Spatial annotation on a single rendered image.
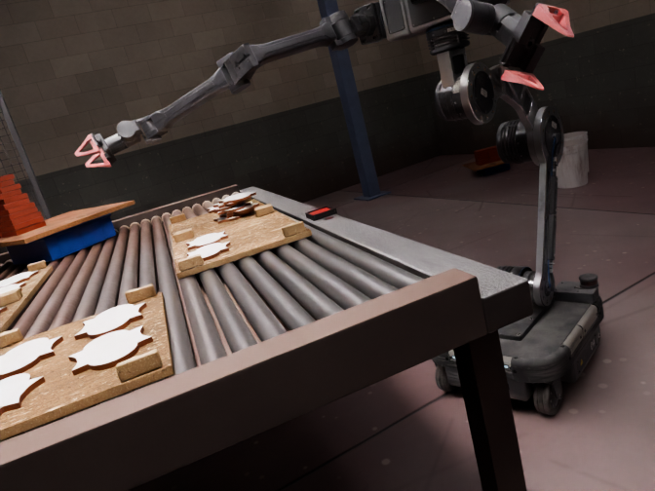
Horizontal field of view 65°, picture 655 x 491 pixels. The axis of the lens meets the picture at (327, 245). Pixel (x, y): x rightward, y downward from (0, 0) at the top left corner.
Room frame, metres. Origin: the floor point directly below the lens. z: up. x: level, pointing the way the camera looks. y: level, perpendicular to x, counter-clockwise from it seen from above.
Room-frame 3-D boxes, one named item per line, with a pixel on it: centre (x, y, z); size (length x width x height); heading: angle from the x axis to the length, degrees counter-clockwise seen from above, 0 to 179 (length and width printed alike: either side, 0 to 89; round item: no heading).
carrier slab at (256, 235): (1.45, 0.25, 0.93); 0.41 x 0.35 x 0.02; 14
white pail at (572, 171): (4.44, -2.26, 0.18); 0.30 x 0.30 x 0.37
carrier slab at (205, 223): (1.85, 0.36, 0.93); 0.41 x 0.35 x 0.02; 15
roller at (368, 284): (1.66, 0.17, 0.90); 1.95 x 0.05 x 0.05; 16
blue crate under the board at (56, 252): (2.16, 1.06, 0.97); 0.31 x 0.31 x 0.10; 56
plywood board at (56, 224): (2.21, 1.11, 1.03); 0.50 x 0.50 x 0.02; 56
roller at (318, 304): (1.63, 0.26, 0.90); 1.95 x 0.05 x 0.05; 16
